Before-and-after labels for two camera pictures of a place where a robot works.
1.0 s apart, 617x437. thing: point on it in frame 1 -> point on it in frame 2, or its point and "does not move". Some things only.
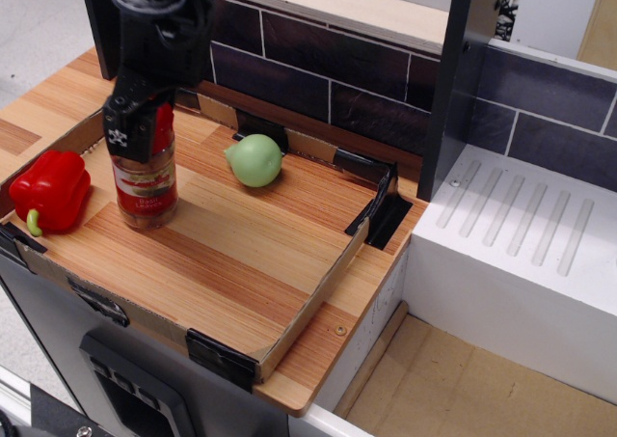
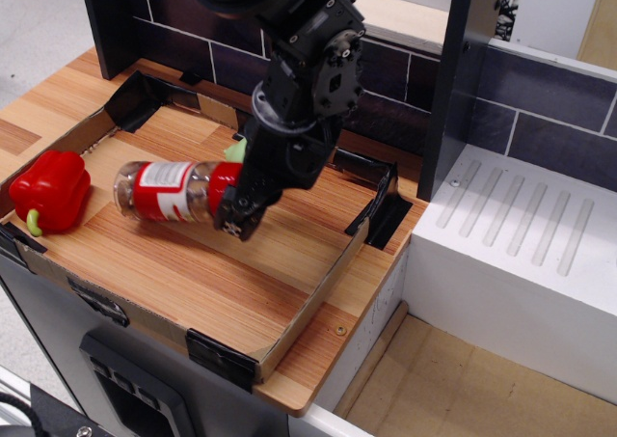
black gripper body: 167,28 -> 287,143
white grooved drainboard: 522,259 does not move
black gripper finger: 129,120 -> 239,209
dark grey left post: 105,21 does not move
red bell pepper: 51,191 does not move
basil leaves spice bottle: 147,192 -> 184,191
